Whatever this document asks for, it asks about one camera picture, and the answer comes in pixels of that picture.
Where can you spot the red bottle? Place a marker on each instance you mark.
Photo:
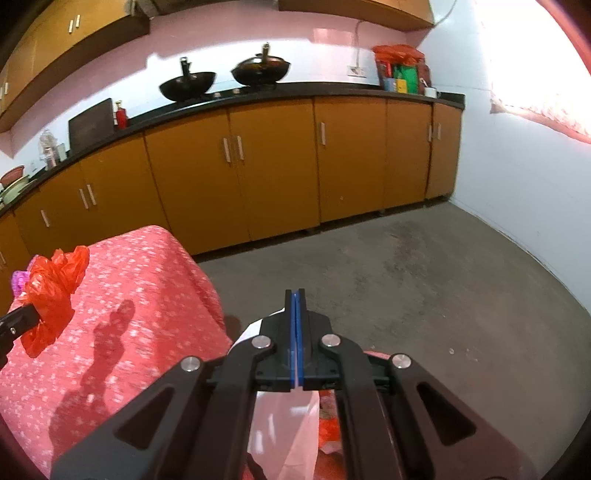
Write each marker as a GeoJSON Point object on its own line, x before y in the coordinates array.
{"type": "Point", "coordinates": [121, 117]}

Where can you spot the clear bag with jar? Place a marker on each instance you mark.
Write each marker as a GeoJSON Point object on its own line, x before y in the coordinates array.
{"type": "Point", "coordinates": [48, 147]}

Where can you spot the orange plastic bag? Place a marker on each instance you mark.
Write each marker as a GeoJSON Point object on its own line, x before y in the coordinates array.
{"type": "Point", "coordinates": [51, 286]}

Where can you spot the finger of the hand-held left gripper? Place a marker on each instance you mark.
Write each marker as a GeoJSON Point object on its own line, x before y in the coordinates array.
{"type": "Point", "coordinates": [16, 325]}

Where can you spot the dark rectangular board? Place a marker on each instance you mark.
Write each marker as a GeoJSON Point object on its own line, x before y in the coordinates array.
{"type": "Point", "coordinates": [92, 124]}

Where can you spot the row of wooden lower cabinets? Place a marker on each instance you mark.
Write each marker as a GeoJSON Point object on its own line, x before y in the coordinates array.
{"type": "Point", "coordinates": [277, 161]}

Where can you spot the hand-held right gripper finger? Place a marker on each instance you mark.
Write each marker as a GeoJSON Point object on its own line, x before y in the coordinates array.
{"type": "Point", "coordinates": [292, 323]}
{"type": "Point", "coordinates": [300, 323]}

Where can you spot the long wooden upper cabinet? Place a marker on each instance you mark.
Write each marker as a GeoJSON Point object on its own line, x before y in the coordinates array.
{"type": "Point", "coordinates": [69, 46]}

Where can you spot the black pan with lid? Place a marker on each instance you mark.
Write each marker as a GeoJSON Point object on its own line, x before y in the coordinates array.
{"type": "Point", "coordinates": [261, 69]}

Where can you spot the white cup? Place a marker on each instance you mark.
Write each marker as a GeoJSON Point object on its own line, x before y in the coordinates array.
{"type": "Point", "coordinates": [431, 91]}

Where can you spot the pink basin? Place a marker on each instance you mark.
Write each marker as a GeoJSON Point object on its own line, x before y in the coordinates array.
{"type": "Point", "coordinates": [11, 175]}

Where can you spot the red bag with boxes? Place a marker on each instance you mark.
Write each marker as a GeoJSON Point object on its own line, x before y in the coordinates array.
{"type": "Point", "coordinates": [399, 64]}

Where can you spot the wall socket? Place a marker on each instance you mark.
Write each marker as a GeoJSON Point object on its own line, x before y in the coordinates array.
{"type": "Point", "coordinates": [357, 70]}

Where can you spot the pink plastic bag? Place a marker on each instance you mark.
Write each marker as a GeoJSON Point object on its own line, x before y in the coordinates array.
{"type": "Point", "coordinates": [21, 281]}

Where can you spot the red floral tablecloth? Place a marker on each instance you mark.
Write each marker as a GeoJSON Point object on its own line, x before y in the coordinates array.
{"type": "Point", "coordinates": [138, 286]}

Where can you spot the pink window curtain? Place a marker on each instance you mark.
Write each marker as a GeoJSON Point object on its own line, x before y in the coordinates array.
{"type": "Point", "coordinates": [545, 92]}

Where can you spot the black countertop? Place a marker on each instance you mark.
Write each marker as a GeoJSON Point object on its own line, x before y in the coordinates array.
{"type": "Point", "coordinates": [323, 90]}

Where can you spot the red plastic bag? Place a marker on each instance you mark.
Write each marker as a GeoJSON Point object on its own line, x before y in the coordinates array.
{"type": "Point", "coordinates": [328, 429]}

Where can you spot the green basin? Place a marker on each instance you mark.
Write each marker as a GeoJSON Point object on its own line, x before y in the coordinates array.
{"type": "Point", "coordinates": [16, 191]}

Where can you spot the black wok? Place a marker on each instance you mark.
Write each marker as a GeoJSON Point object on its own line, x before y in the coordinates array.
{"type": "Point", "coordinates": [187, 85]}

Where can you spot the large white plastic bag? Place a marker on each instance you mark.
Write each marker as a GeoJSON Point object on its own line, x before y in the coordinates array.
{"type": "Point", "coordinates": [286, 429]}

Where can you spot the range hood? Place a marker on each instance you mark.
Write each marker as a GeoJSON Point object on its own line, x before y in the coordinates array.
{"type": "Point", "coordinates": [145, 5]}

